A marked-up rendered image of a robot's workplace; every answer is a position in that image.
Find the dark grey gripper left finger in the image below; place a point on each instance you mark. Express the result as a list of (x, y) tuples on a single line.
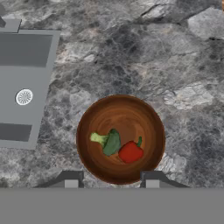
[(72, 176)]

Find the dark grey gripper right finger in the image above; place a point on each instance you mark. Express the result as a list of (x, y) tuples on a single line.
[(151, 176)]

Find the red bell pepper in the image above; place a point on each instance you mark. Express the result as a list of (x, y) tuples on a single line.
[(130, 152)]

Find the green broccoli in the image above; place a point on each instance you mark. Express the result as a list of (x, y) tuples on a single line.
[(110, 142)]

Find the brown wooden bowl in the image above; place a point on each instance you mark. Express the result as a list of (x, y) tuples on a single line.
[(122, 113)]

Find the grey sink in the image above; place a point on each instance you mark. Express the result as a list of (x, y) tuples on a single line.
[(23, 87)]

